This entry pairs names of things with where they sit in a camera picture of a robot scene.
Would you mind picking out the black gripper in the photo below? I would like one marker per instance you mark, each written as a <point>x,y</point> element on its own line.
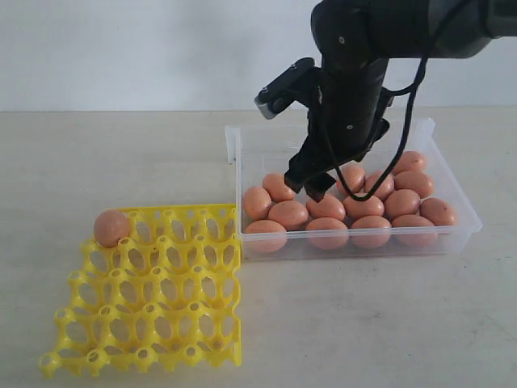
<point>342,127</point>

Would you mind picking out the brown egg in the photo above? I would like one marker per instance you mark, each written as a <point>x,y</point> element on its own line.
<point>354,176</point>
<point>417,231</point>
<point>272,236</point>
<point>110,227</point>
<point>375,232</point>
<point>256,202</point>
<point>417,181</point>
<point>410,161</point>
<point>327,233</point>
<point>357,209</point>
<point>438,211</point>
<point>328,206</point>
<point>291,214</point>
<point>274,184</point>
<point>401,202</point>
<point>384,190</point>

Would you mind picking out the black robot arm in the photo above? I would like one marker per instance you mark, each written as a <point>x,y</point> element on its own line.
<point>357,39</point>

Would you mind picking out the clear plastic bin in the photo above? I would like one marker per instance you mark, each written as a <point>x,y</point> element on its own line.
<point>256,150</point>

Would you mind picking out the yellow plastic egg tray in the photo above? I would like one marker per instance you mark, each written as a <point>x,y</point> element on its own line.
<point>166,294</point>

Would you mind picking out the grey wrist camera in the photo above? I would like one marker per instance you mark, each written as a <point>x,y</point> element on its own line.
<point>296,84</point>

